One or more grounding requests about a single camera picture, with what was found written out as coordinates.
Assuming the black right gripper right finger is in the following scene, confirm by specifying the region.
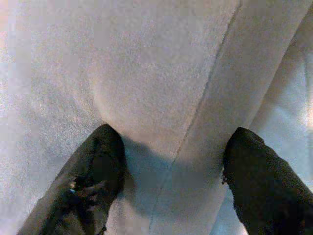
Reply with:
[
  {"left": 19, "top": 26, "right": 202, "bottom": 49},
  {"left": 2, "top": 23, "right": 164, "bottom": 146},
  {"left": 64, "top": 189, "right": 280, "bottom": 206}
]
[{"left": 221, "top": 126, "right": 313, "bottom": 235}]

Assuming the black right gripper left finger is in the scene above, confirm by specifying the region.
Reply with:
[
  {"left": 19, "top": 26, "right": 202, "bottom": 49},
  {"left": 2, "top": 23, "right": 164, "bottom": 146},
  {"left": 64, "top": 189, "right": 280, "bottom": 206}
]
[{"left": 17, "top": 123, "right": 127, "bottom": 235}]

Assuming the white pillow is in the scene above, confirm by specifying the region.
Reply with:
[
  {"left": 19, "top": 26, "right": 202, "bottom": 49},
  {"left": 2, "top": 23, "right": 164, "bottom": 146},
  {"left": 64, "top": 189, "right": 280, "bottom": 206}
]
[{"left": 0, "top": 0, "right": 313, "bottom": 235}]

